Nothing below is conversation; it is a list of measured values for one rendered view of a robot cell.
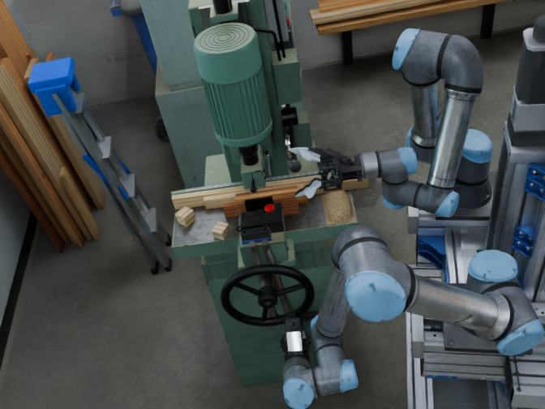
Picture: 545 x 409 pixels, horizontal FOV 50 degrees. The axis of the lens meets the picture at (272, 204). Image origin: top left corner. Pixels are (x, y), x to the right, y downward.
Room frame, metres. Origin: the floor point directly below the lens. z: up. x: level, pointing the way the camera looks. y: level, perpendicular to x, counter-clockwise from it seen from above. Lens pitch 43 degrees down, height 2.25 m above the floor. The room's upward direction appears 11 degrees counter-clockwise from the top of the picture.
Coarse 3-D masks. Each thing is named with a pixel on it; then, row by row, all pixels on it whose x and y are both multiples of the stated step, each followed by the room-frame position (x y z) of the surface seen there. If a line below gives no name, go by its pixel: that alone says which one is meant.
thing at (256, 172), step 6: (258, 144) 1.54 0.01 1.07; (258, 150) 1.51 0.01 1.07; (240, 156) 1.50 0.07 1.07; (258, 156) 1.48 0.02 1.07; (240, 162) 1.47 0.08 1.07; (258, 162) 1.45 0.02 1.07; (246, 168) 1.43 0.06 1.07; (252, 168) 1.43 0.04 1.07; (258, 168) 1.42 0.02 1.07; (246, 174) 1.41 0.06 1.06; (252, 174) 1.41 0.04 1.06; (258, 174) 1.41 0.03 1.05; (264, 174) 1.46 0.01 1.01; (246, 180) 1.41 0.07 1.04; (258, 180) 1.41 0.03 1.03; (264, 180) 1.42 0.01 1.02; (246, 186) 1.41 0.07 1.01; (258, 186) 1.41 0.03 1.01; (264, 186) 1.41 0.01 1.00
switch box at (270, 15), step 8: (264, 0) 1.72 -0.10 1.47; (280, 0) 1.72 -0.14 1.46; (264, 8) 1.72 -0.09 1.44; (272, 8) 1.72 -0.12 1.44; (280, 8) 1.72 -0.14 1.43; (272, 16) 1.72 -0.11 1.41; (280, 16) 1.72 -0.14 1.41; (272, 24) 1.72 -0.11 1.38; (280, 24) 1.72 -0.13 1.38; (272, 40) 1.72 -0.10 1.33
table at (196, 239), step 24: (216, 216) 1.42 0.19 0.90; (288, 216) 1.36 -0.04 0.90; (312, 216) 1.34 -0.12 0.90; (192, 240) 1.33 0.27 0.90; (216, 240) 1.31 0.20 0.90; (288, 240) 1.28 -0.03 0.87; (312, 240) 1.28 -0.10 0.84; (240, 264) 1.22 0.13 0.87; (264, 264) 1.20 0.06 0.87; (288, 264) 1.20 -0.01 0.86
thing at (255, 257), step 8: (264, 240) 1.21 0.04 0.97; (248, 248) 1.20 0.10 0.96; (256, 248) 1.20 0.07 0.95; (264, 248) 1.19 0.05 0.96; (256, 256) 1.19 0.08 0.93; (272, 256) 1.19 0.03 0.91; (256, 264) 1.19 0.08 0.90; (272, 264) 1.18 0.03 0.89; (280, 280) 1.18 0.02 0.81; (280, 288) 1.18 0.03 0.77; (280, 296) 1.18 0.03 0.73; (288, 304) 1.17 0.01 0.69; (272, 312) 1.17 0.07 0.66; (288, 312) 1.17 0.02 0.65; (312, 312) 1.19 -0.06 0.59; (304, 320) 1.19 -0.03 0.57
